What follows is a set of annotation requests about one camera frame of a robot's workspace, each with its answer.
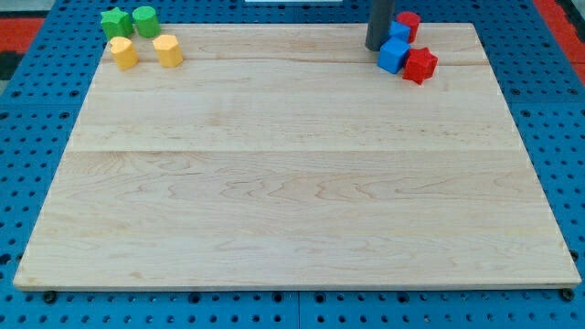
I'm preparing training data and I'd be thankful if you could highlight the yellow hexagon block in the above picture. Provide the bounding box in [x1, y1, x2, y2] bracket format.
[152, 35, 184, 68]

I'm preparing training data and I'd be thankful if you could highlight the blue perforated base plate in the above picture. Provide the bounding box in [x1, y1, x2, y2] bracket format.
[1, 1, 584, 328]

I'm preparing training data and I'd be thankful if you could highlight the small blue block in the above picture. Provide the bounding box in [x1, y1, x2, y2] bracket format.
[389, 21, 410, 43]

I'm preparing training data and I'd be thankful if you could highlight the light wooden board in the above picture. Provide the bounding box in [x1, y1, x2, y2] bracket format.
[14, 23, 581, 292]

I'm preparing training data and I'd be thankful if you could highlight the yellow heart block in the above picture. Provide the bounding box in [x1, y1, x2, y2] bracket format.
[110, 37, 139, 70]

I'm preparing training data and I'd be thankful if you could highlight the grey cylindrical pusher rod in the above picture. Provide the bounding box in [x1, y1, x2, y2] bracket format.
[365, 0, 396, 51]

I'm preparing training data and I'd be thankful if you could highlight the green star block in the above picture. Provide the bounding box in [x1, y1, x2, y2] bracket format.
[101, 7, 133, 40]

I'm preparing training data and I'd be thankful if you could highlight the red circle block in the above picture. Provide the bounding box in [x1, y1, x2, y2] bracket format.
[397, 11, 421, 43]

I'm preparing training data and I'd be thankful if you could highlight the red star block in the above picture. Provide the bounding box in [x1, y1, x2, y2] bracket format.
[402, 48, 438, 85]

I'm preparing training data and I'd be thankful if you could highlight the green circle block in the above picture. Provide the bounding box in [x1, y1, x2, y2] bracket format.
[132, 5, 161, 38]

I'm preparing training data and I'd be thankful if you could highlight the blue cube block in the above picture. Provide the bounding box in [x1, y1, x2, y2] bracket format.
[378, 37, 410, 74]

